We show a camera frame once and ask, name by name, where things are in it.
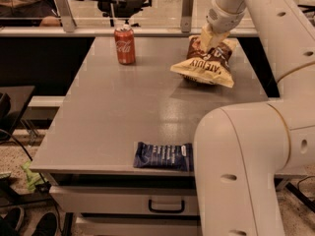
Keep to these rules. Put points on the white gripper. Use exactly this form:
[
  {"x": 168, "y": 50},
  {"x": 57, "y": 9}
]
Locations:
[{"x": 222, "y": 21}]

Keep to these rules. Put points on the brown chip bag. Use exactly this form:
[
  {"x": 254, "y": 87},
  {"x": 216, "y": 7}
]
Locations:
[{"x": 209, "y": 68}]

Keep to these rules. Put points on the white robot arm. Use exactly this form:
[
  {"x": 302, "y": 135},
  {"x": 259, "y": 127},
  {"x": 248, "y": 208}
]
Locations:
[{"x": 239, "y": 148}]

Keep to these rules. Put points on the red cola can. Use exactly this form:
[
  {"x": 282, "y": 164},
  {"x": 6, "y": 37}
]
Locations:
[{"x": 125, "y": 45}]

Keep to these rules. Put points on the dark blue snack bar wrapper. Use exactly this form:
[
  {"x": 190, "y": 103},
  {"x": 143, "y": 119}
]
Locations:
[{"x": 164, "y": 157}]

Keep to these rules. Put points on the grey upper drawer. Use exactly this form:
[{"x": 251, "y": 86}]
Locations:
[{"x": 118, "y": 200}]

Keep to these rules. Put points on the grey drawer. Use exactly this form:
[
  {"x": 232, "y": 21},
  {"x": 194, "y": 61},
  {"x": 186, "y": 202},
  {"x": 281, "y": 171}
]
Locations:
[
  {"x": 110, "y": 226},
  {"x": 118, "y": 200}
]

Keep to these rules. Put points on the seated person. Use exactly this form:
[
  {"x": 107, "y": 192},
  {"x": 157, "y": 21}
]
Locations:
[{"x": 39, "y": 10}]

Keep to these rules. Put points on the grey lower drawer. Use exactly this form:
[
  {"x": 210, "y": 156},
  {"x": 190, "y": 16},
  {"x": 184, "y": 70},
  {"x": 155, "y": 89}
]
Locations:
[{"x": 110, "y": 226}]

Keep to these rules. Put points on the green crumpled object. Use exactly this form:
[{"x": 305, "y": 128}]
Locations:
[{"x": 34, "y": 179}]

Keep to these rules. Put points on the right black shoe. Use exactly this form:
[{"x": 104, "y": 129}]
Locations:
[{"x": 47, "y": 225}]

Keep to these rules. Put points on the black shoe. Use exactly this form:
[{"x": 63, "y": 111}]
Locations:
[
  {"x": 15, "y": 217},
  {"x": 47, "y": 225}
]

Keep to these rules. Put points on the left black shoe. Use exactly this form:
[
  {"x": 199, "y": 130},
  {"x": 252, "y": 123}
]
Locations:
[{"x": 15, "y": 217}]

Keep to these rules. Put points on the middle metal bracket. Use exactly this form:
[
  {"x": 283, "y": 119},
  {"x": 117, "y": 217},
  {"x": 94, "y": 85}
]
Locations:
[{"x": 186, "y": 15}]

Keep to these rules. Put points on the metal bracket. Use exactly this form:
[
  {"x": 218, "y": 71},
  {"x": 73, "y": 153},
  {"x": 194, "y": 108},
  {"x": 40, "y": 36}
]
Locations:
[
  {"x": 186, "y": 15},
  {"x": 67, "y": 21}
]

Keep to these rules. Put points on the left metal bracket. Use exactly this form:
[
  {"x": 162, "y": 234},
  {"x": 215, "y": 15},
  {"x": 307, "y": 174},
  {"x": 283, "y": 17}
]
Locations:
[{"x": 67, "y": 21}]

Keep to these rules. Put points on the black drawer handle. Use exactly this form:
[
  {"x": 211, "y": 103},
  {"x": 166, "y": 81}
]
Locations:
[{"x": 169, "y": 208}]

